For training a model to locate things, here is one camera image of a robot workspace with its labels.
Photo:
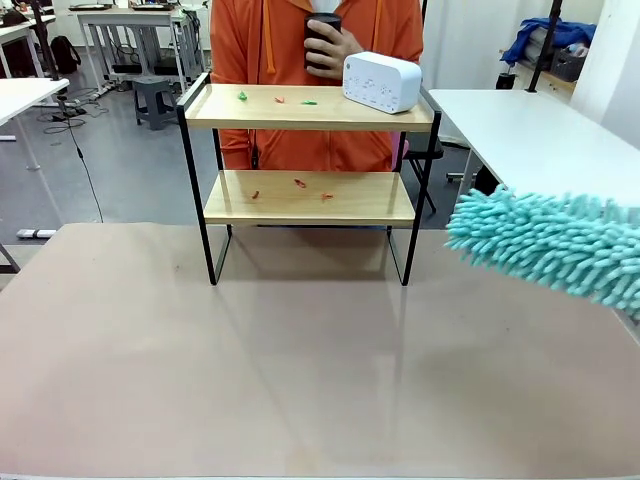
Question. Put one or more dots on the person's left hand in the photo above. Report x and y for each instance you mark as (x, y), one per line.
(347, 47)

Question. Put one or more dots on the black cylindrical cup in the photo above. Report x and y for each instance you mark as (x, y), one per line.
(325, 25)

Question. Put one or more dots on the teal microfibre duster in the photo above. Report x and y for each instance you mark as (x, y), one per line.
(540, 240)

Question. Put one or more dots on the person in orange hoodie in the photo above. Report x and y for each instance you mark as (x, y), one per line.
(280, 50)

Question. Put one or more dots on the black chair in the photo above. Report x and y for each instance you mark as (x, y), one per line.
(430, 150)

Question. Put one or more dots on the large white table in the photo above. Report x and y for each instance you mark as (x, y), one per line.
(525, 130)

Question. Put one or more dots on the black bag under table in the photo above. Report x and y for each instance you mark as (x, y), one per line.
(490, 182)

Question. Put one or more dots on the black stand pole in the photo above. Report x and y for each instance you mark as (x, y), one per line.
(46, 40)
(545, 45)

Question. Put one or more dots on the blue cloth pile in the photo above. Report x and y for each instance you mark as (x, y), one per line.
(545, 32)

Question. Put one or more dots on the grey plastic stool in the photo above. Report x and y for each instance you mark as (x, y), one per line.
(155, 95)

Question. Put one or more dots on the black plastic crate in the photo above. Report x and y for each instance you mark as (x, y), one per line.
(565, 62)

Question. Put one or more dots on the grey metal desk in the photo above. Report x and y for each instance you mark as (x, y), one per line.
(130, 17)

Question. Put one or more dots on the black backpack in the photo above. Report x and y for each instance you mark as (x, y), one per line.
(65, 55)

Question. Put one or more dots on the small white table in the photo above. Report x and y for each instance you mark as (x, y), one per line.
(25, 95)

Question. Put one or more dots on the white power strip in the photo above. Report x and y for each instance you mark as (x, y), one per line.
(37, 233)

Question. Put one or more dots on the wooden shelf black metal frame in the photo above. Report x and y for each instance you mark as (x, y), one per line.
(300, 118)

